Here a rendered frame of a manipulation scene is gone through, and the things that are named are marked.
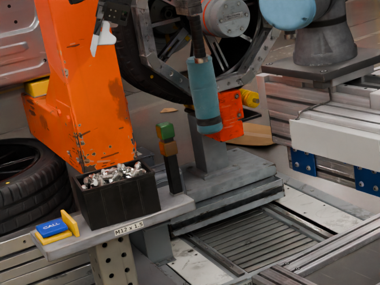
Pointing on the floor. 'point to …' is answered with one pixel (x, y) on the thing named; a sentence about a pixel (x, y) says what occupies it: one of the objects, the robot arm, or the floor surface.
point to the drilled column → (113, 262)
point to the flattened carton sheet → (254, 135)
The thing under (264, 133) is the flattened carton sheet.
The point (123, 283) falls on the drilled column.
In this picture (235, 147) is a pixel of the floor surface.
